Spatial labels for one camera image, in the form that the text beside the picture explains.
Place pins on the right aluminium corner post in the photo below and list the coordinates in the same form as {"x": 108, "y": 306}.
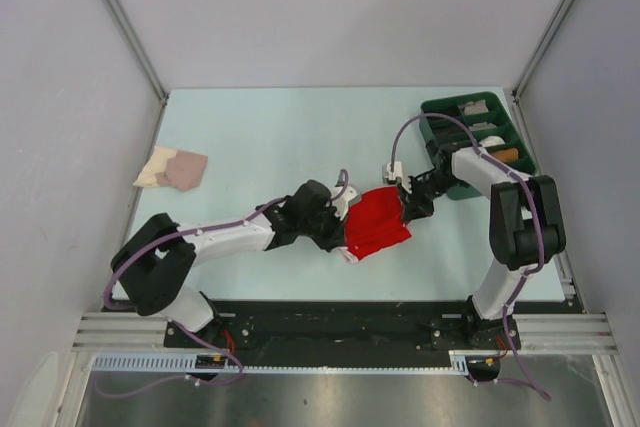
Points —
{"x": 558, "y": 18}

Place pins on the aluminium frame rail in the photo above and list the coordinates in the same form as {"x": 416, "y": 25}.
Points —
{"x": 585, "y": 387}

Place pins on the beige and mauve underwear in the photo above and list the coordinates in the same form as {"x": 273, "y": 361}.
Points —
{"x": 169, "y": 167}

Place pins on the aluminium corner post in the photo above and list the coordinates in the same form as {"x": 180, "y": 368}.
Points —
{"x": 121, "y": 19}
{"x": 558, "y": 18}

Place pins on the light grey rolled cloth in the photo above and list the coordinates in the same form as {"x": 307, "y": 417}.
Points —
{"x": 482, "y": 126}

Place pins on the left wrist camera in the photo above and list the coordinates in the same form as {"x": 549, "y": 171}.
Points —
{"x": 342, "y": 198}

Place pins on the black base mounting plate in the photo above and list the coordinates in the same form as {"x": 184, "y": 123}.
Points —
{"x": 349, "y": 334}

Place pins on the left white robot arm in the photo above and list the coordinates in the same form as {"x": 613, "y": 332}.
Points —
{"x": 153, "y": 266}

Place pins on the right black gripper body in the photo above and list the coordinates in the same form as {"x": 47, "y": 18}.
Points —
{"x": 424, "y": 191}

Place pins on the green compartment tray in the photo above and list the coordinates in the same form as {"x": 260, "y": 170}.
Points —
{"x": 449, "y": 107}

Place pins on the white rolled cloth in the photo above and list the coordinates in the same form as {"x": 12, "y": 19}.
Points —
{"x": 492, "y": 141}

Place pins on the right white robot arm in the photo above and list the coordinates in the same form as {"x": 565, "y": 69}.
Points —
{"x": 526, "y": 227}

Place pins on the left aluminium corner post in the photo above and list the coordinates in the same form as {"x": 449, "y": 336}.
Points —
{"x": 121, "y": 19}

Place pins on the red underwear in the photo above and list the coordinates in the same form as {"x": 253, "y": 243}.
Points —
{"x": 373, "y": 224}

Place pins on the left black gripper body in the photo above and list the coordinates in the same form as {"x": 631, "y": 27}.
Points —
{"x": 323, "y": 228}

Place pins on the brown rolled cloth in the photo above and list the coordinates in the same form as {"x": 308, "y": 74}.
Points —
{"x": 506, "y": 155}

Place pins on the white slotted cable duct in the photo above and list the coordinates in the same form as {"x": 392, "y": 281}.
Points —
{"x": 205, "y": 363}

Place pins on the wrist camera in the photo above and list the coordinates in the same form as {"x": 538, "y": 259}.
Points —
{"x": 393, "y": 175}
{"x": 342, "y": 198}

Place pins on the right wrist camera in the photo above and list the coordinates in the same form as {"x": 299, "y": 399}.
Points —
{"x": 393, "y": 175}

